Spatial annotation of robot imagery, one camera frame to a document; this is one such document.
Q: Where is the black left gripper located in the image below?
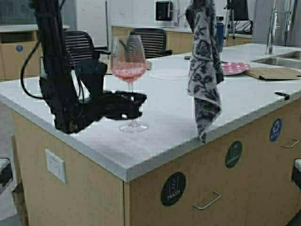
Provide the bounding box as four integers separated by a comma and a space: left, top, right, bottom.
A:
75, 61, 147, 122

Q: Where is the wine glass with pink liquid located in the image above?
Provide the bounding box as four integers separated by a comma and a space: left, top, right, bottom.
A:
110, 34, 150, 132

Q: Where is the black white patterned cloth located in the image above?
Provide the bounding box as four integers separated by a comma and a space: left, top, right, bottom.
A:
185, 0, 224, 143

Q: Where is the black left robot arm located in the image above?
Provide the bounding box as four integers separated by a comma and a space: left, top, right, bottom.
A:
29, 0, 147, 134

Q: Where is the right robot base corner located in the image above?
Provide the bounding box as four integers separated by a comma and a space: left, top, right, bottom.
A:
292, 159, 301, 189

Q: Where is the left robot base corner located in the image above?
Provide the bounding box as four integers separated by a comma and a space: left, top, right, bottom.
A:
0, 158, 13, 194

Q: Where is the black mesh office chair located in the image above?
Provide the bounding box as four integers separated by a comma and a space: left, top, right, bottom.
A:
64, 31, 111, 70

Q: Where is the white round plate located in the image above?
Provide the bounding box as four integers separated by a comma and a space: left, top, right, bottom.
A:
149, 68, 189, 80

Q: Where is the wooden kitchen island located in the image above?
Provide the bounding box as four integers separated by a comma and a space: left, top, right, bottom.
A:
0, 55, 301, 226

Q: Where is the far wooden counter cabinet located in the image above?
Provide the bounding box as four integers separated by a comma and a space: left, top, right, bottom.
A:
111, 24, 252, 55

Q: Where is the white island power outlet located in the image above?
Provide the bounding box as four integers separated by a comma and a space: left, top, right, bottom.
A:
45, 149, 67, 184

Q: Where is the black trash sticker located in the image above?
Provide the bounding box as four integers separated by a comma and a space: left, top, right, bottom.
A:
160, 172, 186, 207

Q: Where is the black paper towel dispenser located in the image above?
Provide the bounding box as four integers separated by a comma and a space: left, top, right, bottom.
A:
155, 0, 173, 21

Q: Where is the pink polka dot plate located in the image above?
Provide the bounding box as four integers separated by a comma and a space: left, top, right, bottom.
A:
222, 63, 250, 76

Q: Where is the green compost sticker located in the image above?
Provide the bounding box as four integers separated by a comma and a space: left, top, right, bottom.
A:
225, 141, 243, 169

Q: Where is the blue water bottle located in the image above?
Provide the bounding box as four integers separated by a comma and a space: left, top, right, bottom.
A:
216, 16, 225, 53

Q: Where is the brown cardboard sheet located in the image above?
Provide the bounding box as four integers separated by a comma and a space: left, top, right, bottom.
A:
244, 67, 301, 80

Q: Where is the blue recycle sticker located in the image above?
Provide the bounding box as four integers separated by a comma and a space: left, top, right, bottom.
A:
269, 118, 282, 142

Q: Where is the small black clip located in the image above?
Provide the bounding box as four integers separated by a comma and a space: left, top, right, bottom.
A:
275, 92, 290, 100

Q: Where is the island steel sink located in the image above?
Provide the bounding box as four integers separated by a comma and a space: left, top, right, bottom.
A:
252, 51, 301, 69

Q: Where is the island chrome faucet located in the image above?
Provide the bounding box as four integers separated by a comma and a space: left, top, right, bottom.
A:
266, 0, 295, 55

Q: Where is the steel trash drawer handle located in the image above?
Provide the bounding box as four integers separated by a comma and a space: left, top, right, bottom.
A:
192, 191, 222, 211

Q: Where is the black camera tripod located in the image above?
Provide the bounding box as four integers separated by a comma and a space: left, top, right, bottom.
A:
224, 0, 253, 40

